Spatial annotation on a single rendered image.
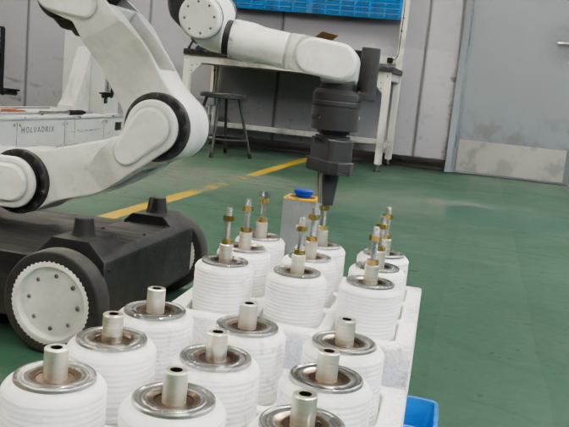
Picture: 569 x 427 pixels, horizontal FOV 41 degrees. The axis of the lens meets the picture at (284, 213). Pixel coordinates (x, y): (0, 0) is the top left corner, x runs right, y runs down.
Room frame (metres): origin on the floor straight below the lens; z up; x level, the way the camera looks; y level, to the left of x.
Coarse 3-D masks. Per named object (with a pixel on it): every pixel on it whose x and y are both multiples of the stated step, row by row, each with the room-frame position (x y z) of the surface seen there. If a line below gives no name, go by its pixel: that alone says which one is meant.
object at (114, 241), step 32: (0, 224) 1.69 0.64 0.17; (32, 224) 1.73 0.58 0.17; (64, 224) 1.76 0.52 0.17; (96, 224) 1.80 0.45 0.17; (128, 224) 1.73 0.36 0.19; (160, 224) 1.75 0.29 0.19; (0, 256) 1.46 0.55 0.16; (96, 256) 1.41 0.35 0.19; (128, 256) 1.50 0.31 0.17; (160, 256) 1.66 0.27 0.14; (0, 288) 1.46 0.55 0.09; (128, 288) 1.51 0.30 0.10
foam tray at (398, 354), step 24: (192, 288) 1.27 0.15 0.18; (408, 288) 1.43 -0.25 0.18; (192, 312) 1.14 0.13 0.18; (408, 312) 1.26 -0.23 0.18; (192, 336) 1.13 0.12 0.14; (288, 336) 1.10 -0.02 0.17; (408, 336) 1.12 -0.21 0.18; (288, 360) 1.10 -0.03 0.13; (384, 360) 1.07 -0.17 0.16; (408, 360) 1.06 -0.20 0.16; (384, 384) 1.07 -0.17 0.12; (408, 384) 1.29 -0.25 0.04
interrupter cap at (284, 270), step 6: (288, 264) 1.20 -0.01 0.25; (276, 270) 1.16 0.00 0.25; (282, 270) 1.16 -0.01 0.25; (288, 270) 1.18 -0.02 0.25; (306, 270) 1.19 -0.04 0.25; (312, 270) 1.18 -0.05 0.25; (318, 270) 1.18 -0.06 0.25; (288, 276) 1.14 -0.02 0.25; (294, 276) 1.14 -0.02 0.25; (300, 276) 1.14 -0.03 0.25; (306, 276) 1.14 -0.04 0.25; (312, 276) 1.14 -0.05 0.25; (318, 276) 1.16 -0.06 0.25
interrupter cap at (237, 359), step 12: (192, 348) 0.78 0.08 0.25; (204, 348) 0.78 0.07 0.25; (228, 348) 0.79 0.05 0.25; (180, 360) 0.74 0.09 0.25; (192, 360) 0.74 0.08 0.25; (204, 360) 0.75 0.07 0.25; (228, 360) 0.76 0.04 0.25; (240, 360) 0.75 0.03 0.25; (216, 372) 0.72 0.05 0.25; (228, 372) 0.72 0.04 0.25
